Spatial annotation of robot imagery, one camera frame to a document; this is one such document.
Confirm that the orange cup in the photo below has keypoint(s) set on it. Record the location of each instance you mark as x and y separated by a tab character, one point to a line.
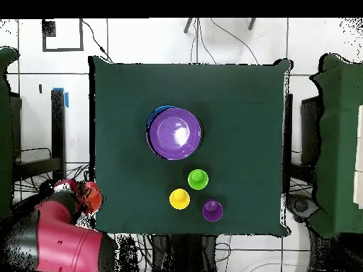
95	197

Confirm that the large light blue bowl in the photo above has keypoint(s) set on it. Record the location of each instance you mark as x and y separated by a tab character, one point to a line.
158	110

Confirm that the large purple bowl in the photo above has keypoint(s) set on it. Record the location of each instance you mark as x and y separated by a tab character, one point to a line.
174	134

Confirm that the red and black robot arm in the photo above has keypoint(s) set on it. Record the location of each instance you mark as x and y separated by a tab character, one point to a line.
62	243

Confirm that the black metal stand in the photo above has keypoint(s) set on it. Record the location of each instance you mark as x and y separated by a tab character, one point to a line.
58	136
288	141

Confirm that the side table green cloth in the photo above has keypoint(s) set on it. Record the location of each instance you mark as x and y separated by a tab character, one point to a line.
5	141
337	141

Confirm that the black equipment box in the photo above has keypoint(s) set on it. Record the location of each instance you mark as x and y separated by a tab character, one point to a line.
310	133
16	127

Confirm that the small black floor marker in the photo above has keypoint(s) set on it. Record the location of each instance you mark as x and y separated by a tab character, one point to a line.
40	88

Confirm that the yellow cup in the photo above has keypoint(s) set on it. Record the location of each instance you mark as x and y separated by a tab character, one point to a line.
179	199

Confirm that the green cup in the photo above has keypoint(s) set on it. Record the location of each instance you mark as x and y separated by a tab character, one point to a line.
198	180

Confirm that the purple cup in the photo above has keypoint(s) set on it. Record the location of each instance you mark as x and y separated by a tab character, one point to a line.
212	212

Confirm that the dark green tablecloth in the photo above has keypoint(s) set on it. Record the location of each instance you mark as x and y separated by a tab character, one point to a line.
241	127

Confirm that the black floor stand base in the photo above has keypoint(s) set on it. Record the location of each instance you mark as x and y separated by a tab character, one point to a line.
300	205

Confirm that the gray square floor frame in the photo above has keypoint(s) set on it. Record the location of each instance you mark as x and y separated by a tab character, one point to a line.
62	50

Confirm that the camera tripod legs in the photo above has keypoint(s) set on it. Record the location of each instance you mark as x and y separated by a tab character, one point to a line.
188	26

